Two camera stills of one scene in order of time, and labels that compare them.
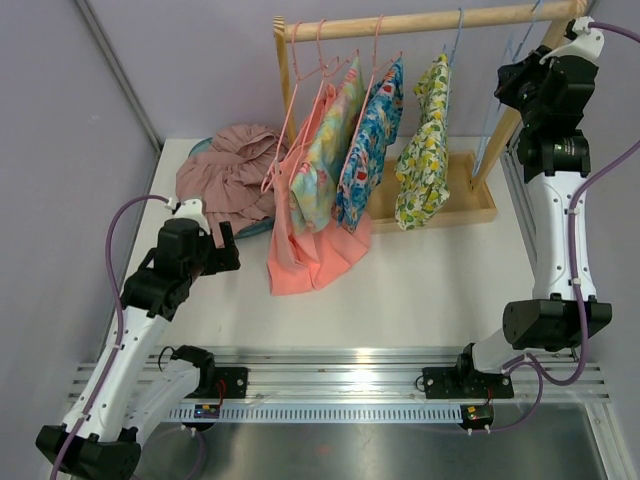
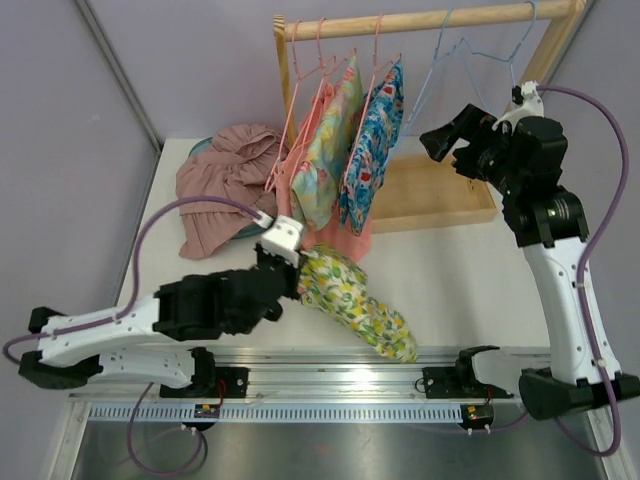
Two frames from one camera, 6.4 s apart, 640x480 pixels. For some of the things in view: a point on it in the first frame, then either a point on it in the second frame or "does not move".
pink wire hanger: (315, 102) does not move
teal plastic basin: (201, 145) does not move
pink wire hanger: (293, 97) does not move
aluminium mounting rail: (367, 373) does not move
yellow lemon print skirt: (422, 173) → (330, 282)
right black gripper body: (525, 86) → (485, 158)
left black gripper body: (204, 262) → (291, 272)
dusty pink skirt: (235, 177) does not move
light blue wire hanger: (457, 37) → (432, 66)
